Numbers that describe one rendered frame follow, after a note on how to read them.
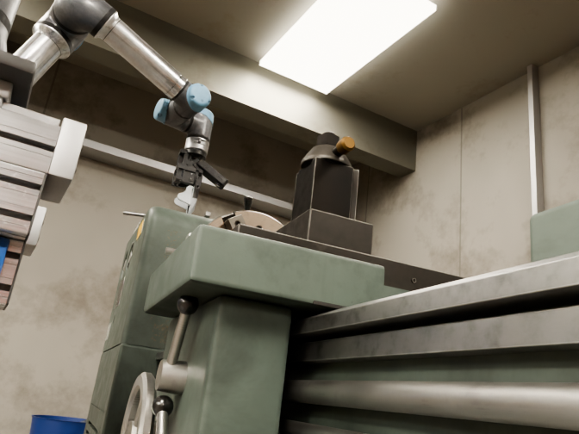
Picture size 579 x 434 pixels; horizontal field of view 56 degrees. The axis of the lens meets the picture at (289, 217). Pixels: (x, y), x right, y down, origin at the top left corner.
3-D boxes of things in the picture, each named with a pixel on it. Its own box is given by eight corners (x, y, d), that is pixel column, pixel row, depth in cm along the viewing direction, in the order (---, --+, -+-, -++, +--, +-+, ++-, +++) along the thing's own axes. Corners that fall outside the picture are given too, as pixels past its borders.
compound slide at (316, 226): (255, 269, 90) (259, 240, 91) (310, 281, 93) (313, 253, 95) (307, 242, 72) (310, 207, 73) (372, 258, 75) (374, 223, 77)
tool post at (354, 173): (289, 231, 84) (295, 172, 88) (331, 241, 87) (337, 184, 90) (308, 219, 78) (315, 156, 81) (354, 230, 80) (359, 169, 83)
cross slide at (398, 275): (197, 281, 81) (202, 252, 83) (433, 327, 96) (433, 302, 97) (233, 257, 65) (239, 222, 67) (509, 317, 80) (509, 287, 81)
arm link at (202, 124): (185, 110, 180) (207, 120, 185) (179, 139, 177) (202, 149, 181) (196, 102, 174) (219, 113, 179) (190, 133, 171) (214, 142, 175)
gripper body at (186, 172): (171, 188, 173) (177, 153, 177) (196, 194, 175) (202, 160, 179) (175, 180, 166) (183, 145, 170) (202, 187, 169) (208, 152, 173)
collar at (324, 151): (292, 170, 87) (294, 154, 88) (336, 183, 90) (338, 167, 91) (314, 152, 80) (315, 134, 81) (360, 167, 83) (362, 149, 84)
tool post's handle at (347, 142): (327, 158, 82) (329, 145, 83) (341, 162, 83) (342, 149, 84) (341, 147, 78) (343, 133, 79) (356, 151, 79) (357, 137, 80)
